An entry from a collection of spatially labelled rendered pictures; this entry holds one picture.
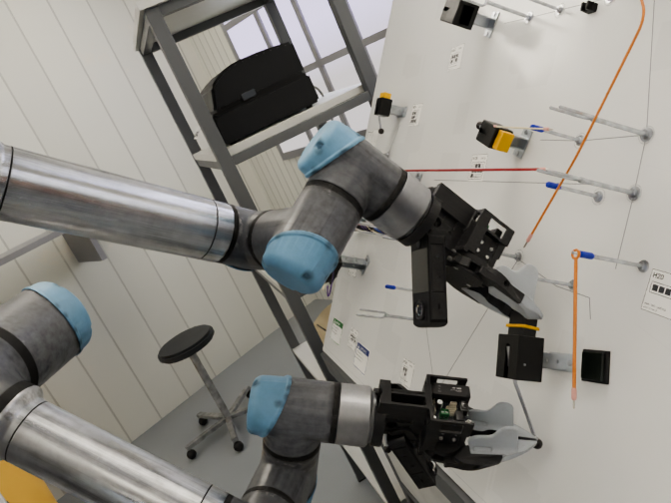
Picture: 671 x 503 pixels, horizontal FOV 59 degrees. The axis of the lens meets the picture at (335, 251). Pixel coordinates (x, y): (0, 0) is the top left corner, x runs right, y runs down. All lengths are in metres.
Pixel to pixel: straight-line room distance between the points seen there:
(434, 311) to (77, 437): 0.43
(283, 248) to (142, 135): 3.39
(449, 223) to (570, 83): 0.32
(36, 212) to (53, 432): 0.25
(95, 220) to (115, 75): 3.38
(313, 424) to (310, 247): 0.23
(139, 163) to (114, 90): 0.46
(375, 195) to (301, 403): 0.26
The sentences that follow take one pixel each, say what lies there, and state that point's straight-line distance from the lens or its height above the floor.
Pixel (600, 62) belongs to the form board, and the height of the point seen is 1.40.
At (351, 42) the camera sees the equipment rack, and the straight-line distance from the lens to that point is 1.66.
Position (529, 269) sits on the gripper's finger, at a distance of 0.79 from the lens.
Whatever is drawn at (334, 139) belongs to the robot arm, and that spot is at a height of 1.48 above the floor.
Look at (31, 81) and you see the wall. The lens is 3.87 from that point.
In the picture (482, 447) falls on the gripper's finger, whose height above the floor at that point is 1.06.
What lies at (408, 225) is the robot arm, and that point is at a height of 1.35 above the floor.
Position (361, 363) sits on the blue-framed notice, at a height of 0.91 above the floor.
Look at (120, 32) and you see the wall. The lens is 4.13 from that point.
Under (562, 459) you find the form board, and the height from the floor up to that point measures 0.99.
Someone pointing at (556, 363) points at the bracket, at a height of 1.09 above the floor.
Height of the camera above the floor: 1.56
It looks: 17 degrees down
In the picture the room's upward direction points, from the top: 25 degrees counter-clockwise
